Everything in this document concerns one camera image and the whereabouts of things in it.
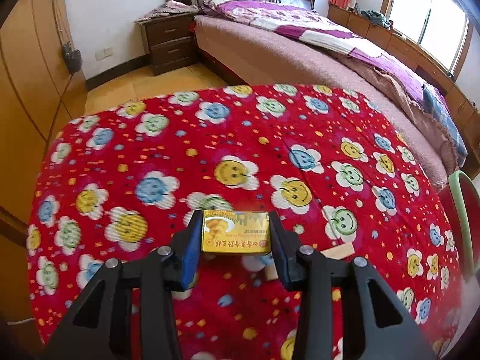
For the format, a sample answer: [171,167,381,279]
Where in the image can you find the dark wooden nightstand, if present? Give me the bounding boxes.
[139,13,198,76]

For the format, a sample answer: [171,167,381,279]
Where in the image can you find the blue plaid cloth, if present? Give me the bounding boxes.
[422,83,468,167]

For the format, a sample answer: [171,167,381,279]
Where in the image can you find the window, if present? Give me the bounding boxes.
[381,0,478,80]

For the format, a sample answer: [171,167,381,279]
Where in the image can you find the purple white quilt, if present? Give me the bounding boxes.
[220,0,428,103]

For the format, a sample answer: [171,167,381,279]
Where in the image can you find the blue clothes on cabinet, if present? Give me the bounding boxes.
[360,10,391,30]

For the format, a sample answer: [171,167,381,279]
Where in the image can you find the purple pillow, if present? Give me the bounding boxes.
[201,0,247,16]

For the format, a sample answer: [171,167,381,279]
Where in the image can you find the red smiley flower blanket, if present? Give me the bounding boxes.
[27,84,461,355]

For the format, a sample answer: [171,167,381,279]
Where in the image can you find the pink bed cover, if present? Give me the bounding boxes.
[195,16,458,191]

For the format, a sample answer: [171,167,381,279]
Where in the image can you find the black bag on wardrobe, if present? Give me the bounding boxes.
[62,42,82,75]

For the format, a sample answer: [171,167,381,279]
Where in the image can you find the dark wooden bed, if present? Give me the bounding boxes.
[175,0,469,189]

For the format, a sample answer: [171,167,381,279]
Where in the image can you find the red bin with green rim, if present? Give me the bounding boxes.
[439,171,479,281]

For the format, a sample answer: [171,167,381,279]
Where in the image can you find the long wooden side cabinet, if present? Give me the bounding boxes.
[327,5,479,179]

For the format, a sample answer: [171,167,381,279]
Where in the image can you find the wooden wardrobe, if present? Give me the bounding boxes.
[1,0,86,352]

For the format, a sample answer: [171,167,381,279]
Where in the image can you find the clothes on nightstand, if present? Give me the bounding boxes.
[135,0,199,24]

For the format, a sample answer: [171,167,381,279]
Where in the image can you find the yellow snack box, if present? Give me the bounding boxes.
[201,210,271,254]

